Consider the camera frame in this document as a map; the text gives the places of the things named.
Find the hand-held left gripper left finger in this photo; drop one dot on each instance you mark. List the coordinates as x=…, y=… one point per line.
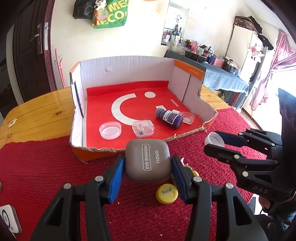
x=115, y=180

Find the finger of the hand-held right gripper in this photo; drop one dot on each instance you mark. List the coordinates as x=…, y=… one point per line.
x=222, y=151
x=233, y=139

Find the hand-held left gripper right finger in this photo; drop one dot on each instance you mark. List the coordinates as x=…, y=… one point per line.
x=180, y=178

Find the large green fuzzy plush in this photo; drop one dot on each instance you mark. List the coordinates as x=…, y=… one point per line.
x=187, y=167

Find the white bottle cap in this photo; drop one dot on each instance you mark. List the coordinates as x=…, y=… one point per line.
x=212, y=139

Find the small yellow toy figure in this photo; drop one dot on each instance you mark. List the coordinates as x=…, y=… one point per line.
x=196, y=173

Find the yellow round cap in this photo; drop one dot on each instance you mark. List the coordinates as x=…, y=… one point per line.
x=167, y=194

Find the grey-brown eyeshadow case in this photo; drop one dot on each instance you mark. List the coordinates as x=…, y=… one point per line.
x=148, y=162

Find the small clear plastic pot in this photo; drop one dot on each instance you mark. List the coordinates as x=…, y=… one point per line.
x=187, y=118

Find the clear round plastic lid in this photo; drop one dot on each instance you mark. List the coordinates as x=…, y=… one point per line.
x=110, y=129

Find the small clear bead box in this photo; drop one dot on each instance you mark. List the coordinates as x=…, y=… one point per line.
x=143, y=129

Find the dark blue bottle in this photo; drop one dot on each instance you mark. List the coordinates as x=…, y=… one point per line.
x=168, y=117

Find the orange cardboard box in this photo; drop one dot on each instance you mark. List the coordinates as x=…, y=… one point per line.
x=138, y=102

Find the person's right hand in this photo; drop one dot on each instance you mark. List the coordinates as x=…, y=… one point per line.
x=264, y=204

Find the blue cloth covered table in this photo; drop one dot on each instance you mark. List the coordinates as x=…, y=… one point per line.
x=222, y=81

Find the red knitted cloth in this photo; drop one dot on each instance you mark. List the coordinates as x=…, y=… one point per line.
x=46, y=176

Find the pink curtain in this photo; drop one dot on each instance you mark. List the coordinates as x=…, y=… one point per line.
x=272, y=69

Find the row of cosmetics bottles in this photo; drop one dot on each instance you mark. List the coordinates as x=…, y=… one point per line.
x=203, y=53

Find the white cabinet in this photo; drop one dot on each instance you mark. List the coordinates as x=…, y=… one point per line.
x=245, y=46

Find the white power bank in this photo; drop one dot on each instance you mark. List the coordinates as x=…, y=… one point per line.
x=10, y=219

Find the patterned bag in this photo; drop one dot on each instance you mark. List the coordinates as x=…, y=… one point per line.
x=244, y=23

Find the small wooden chip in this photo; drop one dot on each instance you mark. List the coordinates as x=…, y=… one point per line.
x=12, y=122

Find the pink hanger stick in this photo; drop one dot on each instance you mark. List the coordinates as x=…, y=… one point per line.
x=60, y=69

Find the dark brown door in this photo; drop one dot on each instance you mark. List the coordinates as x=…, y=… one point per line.
x=27, y=58

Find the green tote bag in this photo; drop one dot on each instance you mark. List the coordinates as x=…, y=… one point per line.
x=113, y=16

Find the black backpack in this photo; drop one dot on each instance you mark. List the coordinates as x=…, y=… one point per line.
x=82, y=9

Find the wall mirror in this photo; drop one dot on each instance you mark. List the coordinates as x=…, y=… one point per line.
x=175, y=20

